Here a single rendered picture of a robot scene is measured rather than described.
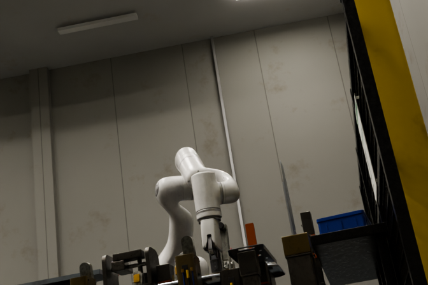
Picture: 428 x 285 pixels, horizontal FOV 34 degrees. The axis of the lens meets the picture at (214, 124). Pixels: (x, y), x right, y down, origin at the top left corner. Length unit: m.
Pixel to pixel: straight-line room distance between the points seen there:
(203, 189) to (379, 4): 0.83
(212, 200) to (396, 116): 0.74
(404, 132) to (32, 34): 9.33
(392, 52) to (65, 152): 9.52
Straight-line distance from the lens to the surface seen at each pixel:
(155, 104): 11.05
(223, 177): 2.40
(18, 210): 11.16
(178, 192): 2.73
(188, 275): 2.08
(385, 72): 1.89
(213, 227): 2.26
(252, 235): 2.48
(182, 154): 2.60
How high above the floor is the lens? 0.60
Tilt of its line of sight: 22 degrees up
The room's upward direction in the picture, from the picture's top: 9 degrees counter-clockwise
